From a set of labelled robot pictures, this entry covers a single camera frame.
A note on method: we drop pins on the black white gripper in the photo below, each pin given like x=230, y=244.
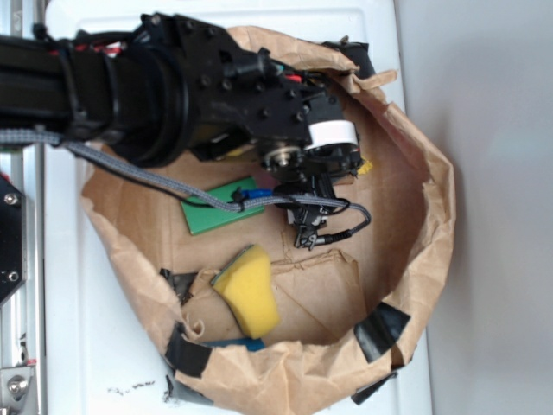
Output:
x=332, y=153

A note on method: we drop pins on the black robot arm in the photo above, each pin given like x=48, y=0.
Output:
x=175, y=84

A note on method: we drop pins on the yellow microfiber cloth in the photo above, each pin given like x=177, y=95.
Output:
x=365, y=167

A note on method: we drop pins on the green rectangular block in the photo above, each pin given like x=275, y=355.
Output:
x=202, y=217

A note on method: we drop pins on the yellow green sponge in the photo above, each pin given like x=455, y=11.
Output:
x=245, y=285

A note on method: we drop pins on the brown paper bag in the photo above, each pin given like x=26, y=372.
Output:
x=351, y=313

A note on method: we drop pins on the blue flat object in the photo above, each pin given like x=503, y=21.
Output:
x=252, y=345

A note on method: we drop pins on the white plastic tray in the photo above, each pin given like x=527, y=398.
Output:
x=99, y=358

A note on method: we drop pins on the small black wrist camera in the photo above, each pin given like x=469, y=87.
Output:
x=308, y=219

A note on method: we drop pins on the black metal bracket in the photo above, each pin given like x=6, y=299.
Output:
x=12, y=233

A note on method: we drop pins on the aluminium frame rail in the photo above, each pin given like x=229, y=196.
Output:
x=23, y=350

